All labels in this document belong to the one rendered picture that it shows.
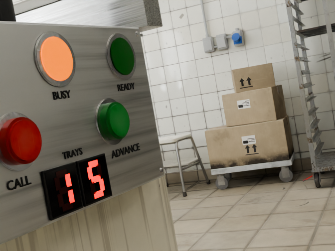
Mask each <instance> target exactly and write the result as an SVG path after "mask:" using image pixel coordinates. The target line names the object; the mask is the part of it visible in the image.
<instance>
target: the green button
mask: <svg viewBox="0 0 335 251"><path fill-rule="evenodd" d="M100 124H101V128H102V131H103V133H104V134H105V136H106V137H107V138H109V139H111V140H116V139H122V138H124V137H125V136H126V135H127V133H128V130H129V127H130V119H129V115H128V112H127V110H126V109H125V108H124V106H123V105H122V104H120V103H118V102H112V103H107V104H105V105H104V106H103V108H102V110H101V113H100Z"/></svg>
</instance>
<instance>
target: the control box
mask: <svg viewBox="0 0 335 251"><path fill-rule="evenodd" d="M49 37H58V38H60V39H61V40H63V41H64V42H65V43H66V45H67V46H68V47H69V49H70V51H71V54H72V58H73V69H72V72H71V74H70V76H69V77H68V78H67V79H66V80H64V81H57V80H55V79H53V78H51V77H50V76H49V75H48V73H47V72H46V70H45V68H44V66H43V64H42V61H41V48H42V45H43V43H44V41H45V40H46V39H47V38H49ZM119 37H120V38H123V39H125V40H126V41H127V42H128V43H129V45H130V46H131V48H132V51H133V54H134V67H133V70H132V72H131V73H130V74H128V75H123V74H121V73H120V72H118V70H117V69H116V68H115V66H114V64H113V61H112V57H111V46H112V43H113V41H114V40H115V39H116V38H119ZM112 102H118V103H120V104H122V105H123V106H124V108H125V109H126V110H127V112H128V115H129V119H130V127H129V130H128V133H127V135H126V136H125V137H124V138H122V139H116V140H111V139H109V138H107V137H106V136H105V134H104V133H103V131H102V128H101V124H100V113H101V110H102V108H103V106H104V105H105V104H107V103H112ZM19 117H25V118H28V119H31V120H32V121H33V122H34V123H35V124H36V125H37V127H38V129H39V131H40V134H41V139H42V146H41V151H40V154H39V156H38V157H37V159H36V160H35V161H33V162H31V163H29V164H21V165H17V164H13V163H11V162H9V161H8V160H7V159H6V158H5V157H4V155H3V154H2V152H1V149H0V245H1V244H4V243H6V242H8V241H11V240H13V239H15V238H18V237H20V236H23V235H25V234H27V233H30V232H32V231H35V230H37V229H39V228H42V227H44V226H46V225H49V224H51V223H54V222H56V221H58V220H61V219H63V218H66V217H68V216H70V215H73V214H75V213H77V212H80V211H82V210H85V209H87V208H89V207H92V206H94V205H97V204H99V203H101V202H104V201H106V200H108V199H111V198H113V197H116V196H118V195H120V194H123V193H125V192H128V191H130V190H132V189H135V188H137V187H139V186H142V185H144V184H147V183H149V182H151V181H154V180H156V179H159V178H161V177H163V176H164V175H165V171H164V165H163V160H162V154H161V148H160V143H159V137H158V131H157V126H156V120H155V114H154V109H153V103H152V98H151V92H150V86H149V81H148V75H147V69H146V64H145V58H144V52H143V46H142V41H141V35H140V30H139V28H138V27H122V26H100V25H78V24H56V23H34V22H12V21H0V130H1V128H2V126H3V125H4V123H5V122H7V121H8V120H10V119H13V118H19ZM93 160H98V164H101V170H102V175H101V176H100V177H101V179H103V181H104V186H105V190H103V193H104V195H103V196H101V197H99V198H96V199H95V197H94V194H93V195H92V193H91V188H90V183H91V182H92V181H91V179H89V177H88V172H87V168H88V167H89V164H88V162H90V161H93ZM64 169H66V171H67V174H69V173H70V179H71V184H72V186H69V187H70V190H72V189H73V195H74V200H75V202H73V208H72V209H69V210H67V211H64V212H63V211H62V207H59V204H58V199H57V195H58V194H59V190H58V191H56V188H55V183H54V178H56V173H55V172H57V171H60V170H64Z"/></svg>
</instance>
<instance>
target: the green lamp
mask: <svg viewBox="0 0 335 251"><path fill-rule="evenodd" d="M111 57H112V61H113V64H114V66H115V68H116V69H117V70H118V72H120V73H121V74H123V75H128V74H130V73H131V72H132V70H133V67H134V54H133V51H132V48H131V46H130V45H129V43H128V42H127V41H126V40H125V39H123V38H120V37H119V38H116V39H115V40H114V41H113V43H112V46H111Z"/></svg>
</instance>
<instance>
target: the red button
mask: <svg viewBox="0 0 335 251"><path fill-rule="evenodd" d="M41 146H42V139H41V134H40V131H39V129H38V127H37V125H36V124H35V123H34V122H33V121H32V120H31V119H28V118H25V117H19V118H13V119H10V120H8V121H7V122H5V123H4V125H3V126H2V128H1V130H0V149H1V152H2V154H3V155H4V157H5V158H6V159H7V160H8V161H9V162H11V163H13V164H17V165H21V164H29V163H31V162H33V161H35V160H36V159H37V157H38V156H39V154H40V151H41Z"/></svg>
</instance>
